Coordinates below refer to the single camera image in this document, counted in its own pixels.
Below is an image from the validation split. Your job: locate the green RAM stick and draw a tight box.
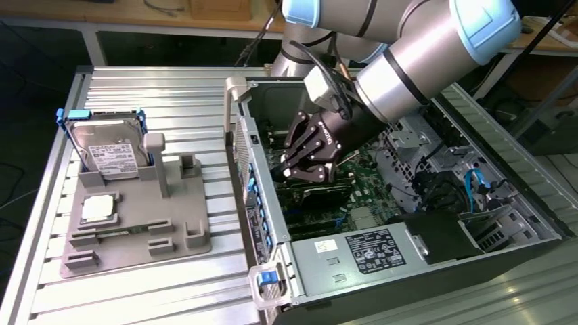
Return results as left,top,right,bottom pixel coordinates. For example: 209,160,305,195
96,226,149,238

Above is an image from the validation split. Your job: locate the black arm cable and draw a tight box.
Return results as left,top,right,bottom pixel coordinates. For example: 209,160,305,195
288,39,357,119

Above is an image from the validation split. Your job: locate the wooden desk with grey frame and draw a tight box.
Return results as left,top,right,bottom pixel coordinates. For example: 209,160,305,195
468,15,578,100

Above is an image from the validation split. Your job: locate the grey plastic parts rack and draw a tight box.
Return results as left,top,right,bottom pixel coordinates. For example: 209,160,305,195
60,133,213,279

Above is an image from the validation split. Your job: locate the silver finned chipset heatsink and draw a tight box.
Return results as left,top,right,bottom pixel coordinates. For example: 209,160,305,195
349,207,380,228

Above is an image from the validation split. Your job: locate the grey coiled cable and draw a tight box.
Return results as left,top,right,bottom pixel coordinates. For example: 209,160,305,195
142,0,187,17

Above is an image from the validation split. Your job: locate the black Nvidia graphics card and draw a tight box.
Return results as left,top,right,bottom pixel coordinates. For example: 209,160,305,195
288,181,353,215

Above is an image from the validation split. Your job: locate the grey power supply unit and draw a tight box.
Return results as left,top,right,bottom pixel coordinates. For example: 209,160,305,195
288,225,431,296

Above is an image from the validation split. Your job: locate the black plastic shroud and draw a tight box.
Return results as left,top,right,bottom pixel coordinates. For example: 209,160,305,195
387,211,487,265

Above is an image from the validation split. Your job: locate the silver CPU chip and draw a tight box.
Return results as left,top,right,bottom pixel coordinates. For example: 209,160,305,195
80,195,116,224

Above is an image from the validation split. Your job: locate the blue case latch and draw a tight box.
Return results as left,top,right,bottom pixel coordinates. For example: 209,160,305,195
255,270,277,287

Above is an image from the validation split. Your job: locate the black monitor with stand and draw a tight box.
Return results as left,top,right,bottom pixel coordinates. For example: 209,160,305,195
514,0,578,34

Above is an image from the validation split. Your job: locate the black hanging cable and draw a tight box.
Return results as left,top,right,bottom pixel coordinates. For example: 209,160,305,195
233,0,283,67

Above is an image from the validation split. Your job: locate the black and silver PC case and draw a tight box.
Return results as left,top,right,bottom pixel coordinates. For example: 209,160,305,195
224,76,578,325

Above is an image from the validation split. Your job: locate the green motherboard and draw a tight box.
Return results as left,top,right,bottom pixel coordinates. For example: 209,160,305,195
264,128,407,238

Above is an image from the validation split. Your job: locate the black slanted pole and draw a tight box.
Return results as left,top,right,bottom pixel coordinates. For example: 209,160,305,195
468,0,574,101

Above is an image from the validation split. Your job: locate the blue SATA wire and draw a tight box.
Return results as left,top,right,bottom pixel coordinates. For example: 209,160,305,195
463,168,492,215

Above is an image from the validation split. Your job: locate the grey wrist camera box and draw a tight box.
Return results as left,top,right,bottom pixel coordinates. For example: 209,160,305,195
303,66,357,114

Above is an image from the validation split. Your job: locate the wooden workbench with white frame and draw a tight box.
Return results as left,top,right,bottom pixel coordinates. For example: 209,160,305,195
0,0,285,67

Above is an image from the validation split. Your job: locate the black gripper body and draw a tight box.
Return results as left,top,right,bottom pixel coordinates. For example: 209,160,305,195
315,102,388,163

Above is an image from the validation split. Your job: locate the hard disk in blue carrier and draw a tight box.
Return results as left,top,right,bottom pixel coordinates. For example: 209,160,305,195
54,107,152,181

